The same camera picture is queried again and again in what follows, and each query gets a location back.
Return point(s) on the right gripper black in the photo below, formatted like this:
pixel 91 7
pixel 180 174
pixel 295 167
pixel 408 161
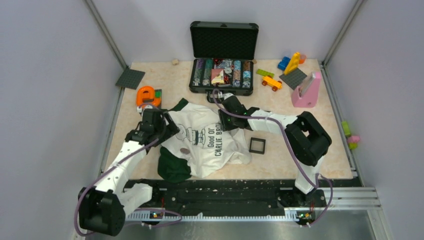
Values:
pixel 224 126

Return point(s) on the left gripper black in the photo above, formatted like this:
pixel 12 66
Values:
pixel 171 129

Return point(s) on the white and green garment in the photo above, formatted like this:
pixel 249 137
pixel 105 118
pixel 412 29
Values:
pixel 211 149

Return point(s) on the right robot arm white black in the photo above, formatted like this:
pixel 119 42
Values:
pixel 305 138

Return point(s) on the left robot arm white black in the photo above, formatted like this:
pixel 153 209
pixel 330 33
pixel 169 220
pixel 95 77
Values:
pixel 104 205

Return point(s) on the small green brick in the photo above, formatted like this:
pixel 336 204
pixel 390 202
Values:
pixel 157 94

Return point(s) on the orange letter e toy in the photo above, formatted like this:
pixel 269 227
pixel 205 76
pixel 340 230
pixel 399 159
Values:
pixel 146 94

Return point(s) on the dark grey baseplate left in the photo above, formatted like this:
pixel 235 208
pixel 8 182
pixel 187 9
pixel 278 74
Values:
pixel 130 79

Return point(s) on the dark grey baseplate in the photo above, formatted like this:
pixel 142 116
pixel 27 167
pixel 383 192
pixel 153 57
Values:
pixel 294 78
pixel 130 79

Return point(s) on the yellow orange toy car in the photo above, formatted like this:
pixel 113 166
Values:
pixel 274 84

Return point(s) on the green flat brick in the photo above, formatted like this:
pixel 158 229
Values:
pixel 265 73

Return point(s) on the black poker chip case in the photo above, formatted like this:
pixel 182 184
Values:
pixel 223 57

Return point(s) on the dark grey baseplate right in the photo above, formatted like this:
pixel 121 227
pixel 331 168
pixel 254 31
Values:
pixel 294 78

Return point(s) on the blue toy brick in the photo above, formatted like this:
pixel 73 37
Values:
pixel 282 65

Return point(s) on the pink metronome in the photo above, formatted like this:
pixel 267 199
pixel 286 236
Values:
pixel 306 94

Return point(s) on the yellow triangular toy brick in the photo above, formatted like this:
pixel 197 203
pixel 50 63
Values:
pixel 293 63

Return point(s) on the orange toy cup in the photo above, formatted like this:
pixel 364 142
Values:
pixel 302 58

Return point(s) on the green and pink bricks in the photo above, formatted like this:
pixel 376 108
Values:
pixel 352 140

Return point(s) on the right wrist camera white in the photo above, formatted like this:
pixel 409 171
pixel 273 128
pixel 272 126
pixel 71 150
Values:
pixel 224 96

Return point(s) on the black square frame lower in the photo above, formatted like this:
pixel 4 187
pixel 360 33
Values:
pixel 257 145

